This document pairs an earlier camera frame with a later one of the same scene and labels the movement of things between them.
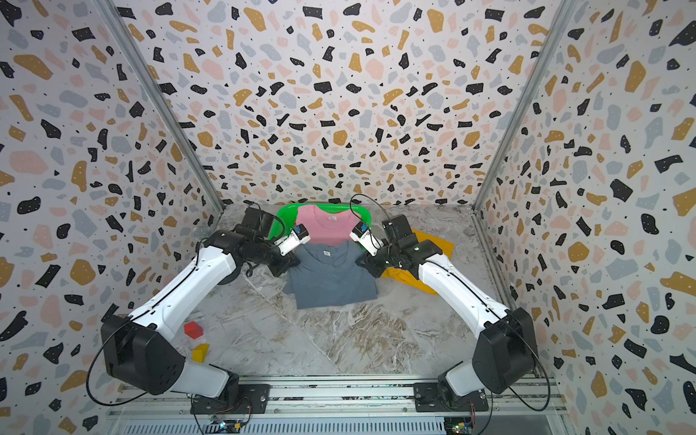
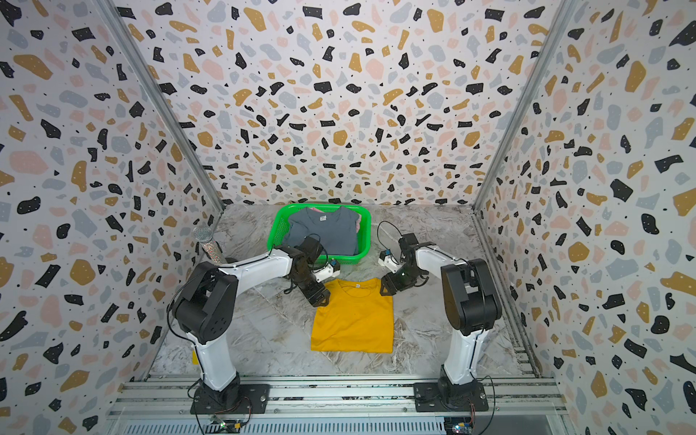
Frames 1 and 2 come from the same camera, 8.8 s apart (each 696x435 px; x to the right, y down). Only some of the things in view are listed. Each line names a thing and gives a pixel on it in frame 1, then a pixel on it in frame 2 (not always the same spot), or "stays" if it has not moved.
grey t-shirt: [328, 273] → [337, 229]
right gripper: [370, 265] → [391, 285]
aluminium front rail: [509, 399] stays
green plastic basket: [285, 217] stays
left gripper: [288, 260] → [318, 300]
